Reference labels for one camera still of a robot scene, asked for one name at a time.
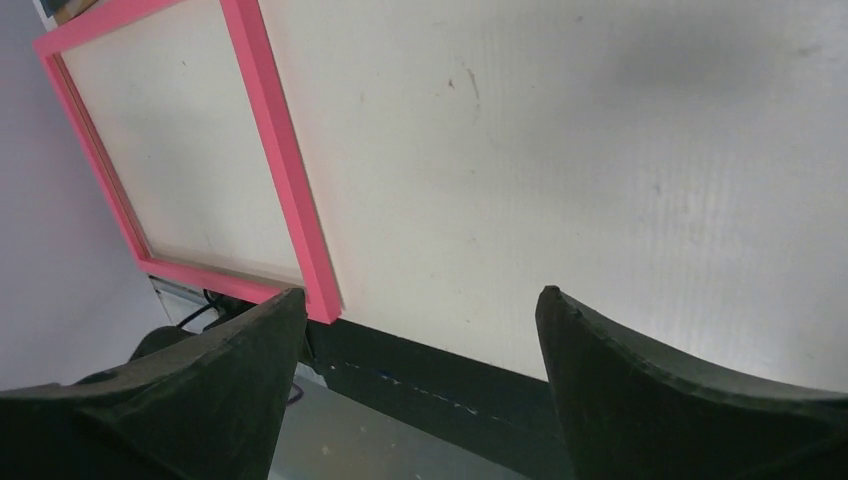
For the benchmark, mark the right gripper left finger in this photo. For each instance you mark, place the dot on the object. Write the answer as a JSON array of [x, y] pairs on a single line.
[[210, 406]]

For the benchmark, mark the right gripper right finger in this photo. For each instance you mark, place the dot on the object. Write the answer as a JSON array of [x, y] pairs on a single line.
[[632, 407]]

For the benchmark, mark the pink photo frame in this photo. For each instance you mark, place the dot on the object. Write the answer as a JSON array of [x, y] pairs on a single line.
[[179, 108]]

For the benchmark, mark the sunset landscape photo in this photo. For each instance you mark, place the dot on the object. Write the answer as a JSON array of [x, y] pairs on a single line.
[[54, 13]]

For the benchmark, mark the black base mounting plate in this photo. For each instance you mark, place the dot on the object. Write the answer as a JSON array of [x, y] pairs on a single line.
[[500, 415]]

